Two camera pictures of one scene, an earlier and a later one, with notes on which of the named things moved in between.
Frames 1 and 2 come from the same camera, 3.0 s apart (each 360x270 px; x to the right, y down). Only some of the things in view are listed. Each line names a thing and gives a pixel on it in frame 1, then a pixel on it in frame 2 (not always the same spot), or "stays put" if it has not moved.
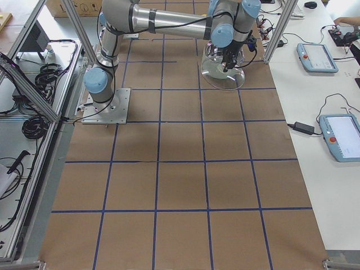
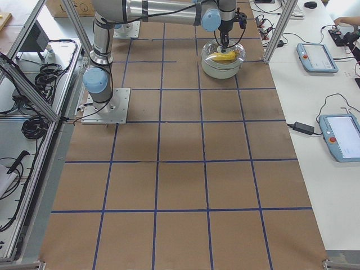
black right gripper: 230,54 to 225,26
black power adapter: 303,127 stays put
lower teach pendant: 342,134 stays put
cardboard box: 85,8 stays put
